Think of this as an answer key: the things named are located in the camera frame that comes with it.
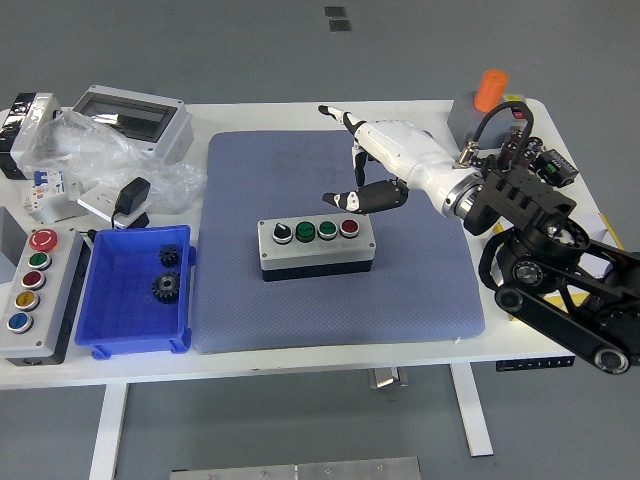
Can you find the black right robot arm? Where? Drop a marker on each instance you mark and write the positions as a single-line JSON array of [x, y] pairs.
[[525, 200]]

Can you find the white and yellow cardboard box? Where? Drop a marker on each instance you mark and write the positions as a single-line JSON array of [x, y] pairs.
[[597, 226]]

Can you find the white wall socket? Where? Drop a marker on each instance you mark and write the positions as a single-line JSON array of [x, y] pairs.
[[97, 200]]

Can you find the black table control panel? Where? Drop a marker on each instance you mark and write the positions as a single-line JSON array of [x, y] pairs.
[[535, 364]]

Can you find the large black gear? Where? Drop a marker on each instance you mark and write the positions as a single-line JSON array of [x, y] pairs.
[[166, 287]]

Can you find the grey enclosure with clear lid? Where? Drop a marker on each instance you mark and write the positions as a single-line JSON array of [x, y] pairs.
[[172, 132]]

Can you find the dark floor cover plate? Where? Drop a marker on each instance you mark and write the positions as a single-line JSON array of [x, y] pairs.
[[339, 25], [335, 11]]

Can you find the grey rocker switch box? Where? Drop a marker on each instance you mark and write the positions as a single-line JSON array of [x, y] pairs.
[[461, 120]]

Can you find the small black gear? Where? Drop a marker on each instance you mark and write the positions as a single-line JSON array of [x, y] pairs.
[[169, 256]]

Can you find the orange cylinder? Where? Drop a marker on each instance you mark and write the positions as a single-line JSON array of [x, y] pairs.
[[491, 89]]

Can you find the black cylindrical capacitor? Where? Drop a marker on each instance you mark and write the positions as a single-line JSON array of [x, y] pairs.
[[510, 152], [516, 136], [536, 147], [525, 159]]

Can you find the metal bracket under table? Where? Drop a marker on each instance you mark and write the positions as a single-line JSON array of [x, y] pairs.
[[387, 378]]

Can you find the grey five-button control box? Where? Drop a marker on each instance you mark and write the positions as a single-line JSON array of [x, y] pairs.
[[42, 320]]

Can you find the black power adapter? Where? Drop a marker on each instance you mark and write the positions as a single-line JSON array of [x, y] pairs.
[[132, 194]]

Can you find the white and black enclosure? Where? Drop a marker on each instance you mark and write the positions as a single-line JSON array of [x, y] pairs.
[[35, 120]]

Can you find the white circuit breaker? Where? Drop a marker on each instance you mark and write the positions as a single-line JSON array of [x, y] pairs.
[[45, 187]]

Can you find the black module with green terminals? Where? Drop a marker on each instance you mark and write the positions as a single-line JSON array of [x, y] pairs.
[[557, 167]]

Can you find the grey metal box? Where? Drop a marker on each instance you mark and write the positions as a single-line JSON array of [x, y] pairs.
[[10, 245]]

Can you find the white table leg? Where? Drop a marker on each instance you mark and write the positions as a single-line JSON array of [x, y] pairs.
[[472, 415], [107, 430]]

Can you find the blue-grey table mat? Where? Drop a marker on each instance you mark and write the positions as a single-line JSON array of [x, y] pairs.
[[300, 315]]

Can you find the blue plastic bin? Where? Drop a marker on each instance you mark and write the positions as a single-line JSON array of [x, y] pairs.
[[125, 315]]

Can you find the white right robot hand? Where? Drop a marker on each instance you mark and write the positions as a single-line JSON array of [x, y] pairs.
[[405, 147]]

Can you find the clear plastic bag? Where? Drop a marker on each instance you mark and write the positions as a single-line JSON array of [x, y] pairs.
[[95, 150]]

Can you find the grey metal plate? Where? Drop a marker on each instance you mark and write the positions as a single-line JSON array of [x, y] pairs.
[[295, 470]]

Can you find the grey four-control button box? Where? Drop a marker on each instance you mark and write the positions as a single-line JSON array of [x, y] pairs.
[[315, 255]]

